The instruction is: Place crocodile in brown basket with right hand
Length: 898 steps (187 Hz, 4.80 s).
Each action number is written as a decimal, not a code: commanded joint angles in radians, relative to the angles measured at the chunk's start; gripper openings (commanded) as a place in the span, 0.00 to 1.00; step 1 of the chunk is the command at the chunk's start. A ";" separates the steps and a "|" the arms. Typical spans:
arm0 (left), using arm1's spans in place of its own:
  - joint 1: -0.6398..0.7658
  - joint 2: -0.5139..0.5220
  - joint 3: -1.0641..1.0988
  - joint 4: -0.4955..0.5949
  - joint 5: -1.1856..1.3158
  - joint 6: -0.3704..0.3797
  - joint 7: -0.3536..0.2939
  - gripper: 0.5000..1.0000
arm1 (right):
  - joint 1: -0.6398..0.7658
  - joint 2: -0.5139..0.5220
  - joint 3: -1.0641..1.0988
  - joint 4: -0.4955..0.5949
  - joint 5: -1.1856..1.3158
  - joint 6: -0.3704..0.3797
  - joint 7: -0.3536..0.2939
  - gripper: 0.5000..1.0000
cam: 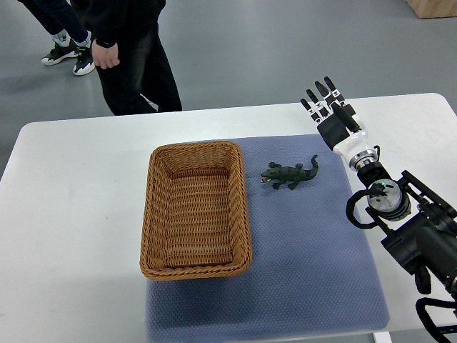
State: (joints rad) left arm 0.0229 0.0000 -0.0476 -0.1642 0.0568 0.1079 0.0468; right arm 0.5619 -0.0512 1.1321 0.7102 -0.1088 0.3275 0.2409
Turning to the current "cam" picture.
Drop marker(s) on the black white right sneaker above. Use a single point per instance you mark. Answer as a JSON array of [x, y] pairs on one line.
[[64, 48]]

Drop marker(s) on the white table leg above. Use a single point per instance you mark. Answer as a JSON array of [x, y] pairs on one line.
[[382, 337]]

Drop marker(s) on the person's bare hand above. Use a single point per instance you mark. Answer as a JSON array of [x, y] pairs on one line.
[[105, 58]]

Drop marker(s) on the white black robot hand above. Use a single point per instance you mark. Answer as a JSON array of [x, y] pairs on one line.
[[341, 131]]

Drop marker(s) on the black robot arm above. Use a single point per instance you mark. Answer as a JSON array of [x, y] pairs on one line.
[[420, 226]]

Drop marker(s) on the wooden box corner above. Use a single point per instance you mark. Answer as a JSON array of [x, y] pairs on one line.
[[433, 9]]

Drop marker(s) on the dark green toy crocodile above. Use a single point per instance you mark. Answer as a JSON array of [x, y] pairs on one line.
[[293, 175]]

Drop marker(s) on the brown wicker basket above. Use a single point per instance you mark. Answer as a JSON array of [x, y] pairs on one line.
[[196, 222]]

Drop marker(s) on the person in black clothes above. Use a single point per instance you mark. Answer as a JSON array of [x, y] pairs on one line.
[[143, 82]]

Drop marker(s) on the person in dark jeans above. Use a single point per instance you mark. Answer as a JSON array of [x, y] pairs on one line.
[[56, 16]]

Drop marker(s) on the black white left sneaker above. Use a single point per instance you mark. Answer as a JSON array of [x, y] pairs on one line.
[[84, 63]]

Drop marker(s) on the blue textured mat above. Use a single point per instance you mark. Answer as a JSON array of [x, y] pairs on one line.
[[312, 272]]

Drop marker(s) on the black white sneaker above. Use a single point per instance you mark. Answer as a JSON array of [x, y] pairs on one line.
[[84, 63], [64, 48]]

